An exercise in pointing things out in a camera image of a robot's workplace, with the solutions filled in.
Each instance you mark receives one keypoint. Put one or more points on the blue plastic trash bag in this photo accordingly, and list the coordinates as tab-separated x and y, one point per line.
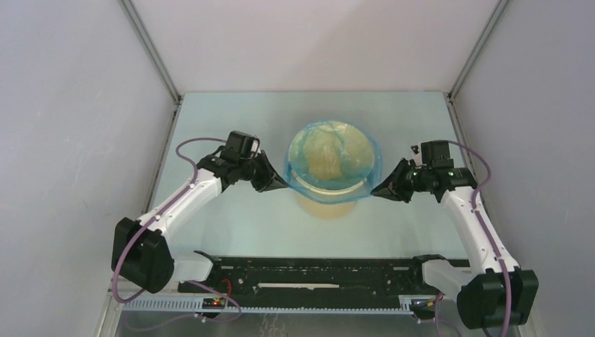
332	160

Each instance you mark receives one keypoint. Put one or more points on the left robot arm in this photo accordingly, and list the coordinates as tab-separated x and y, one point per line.
141	252

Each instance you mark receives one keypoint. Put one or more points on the corner frame post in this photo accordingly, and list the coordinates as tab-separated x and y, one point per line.
139	27
478	47

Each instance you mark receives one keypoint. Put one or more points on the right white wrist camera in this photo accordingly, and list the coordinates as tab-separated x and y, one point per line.
417	154

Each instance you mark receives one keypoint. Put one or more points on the beige plastic trash bin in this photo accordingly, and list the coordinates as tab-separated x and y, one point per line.
327	207

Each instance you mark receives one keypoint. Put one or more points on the small electronics board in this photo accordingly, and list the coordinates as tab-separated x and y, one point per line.
213	304

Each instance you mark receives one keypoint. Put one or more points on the right corner frame post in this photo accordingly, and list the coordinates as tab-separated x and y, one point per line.
478	47

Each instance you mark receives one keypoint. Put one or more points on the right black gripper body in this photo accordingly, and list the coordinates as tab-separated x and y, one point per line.
412	179

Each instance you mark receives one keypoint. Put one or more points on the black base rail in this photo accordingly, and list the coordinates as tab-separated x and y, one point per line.
320	283

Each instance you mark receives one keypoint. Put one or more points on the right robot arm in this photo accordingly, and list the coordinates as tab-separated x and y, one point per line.
497	292

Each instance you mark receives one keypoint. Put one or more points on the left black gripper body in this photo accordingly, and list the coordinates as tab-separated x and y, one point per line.
258	172

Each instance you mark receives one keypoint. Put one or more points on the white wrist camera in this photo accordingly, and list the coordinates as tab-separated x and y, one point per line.
417	154
254	147

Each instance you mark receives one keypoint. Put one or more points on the left corner frame post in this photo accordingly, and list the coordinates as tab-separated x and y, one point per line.
139	27

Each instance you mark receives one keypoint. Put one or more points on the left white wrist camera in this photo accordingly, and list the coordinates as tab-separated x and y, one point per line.
254	147

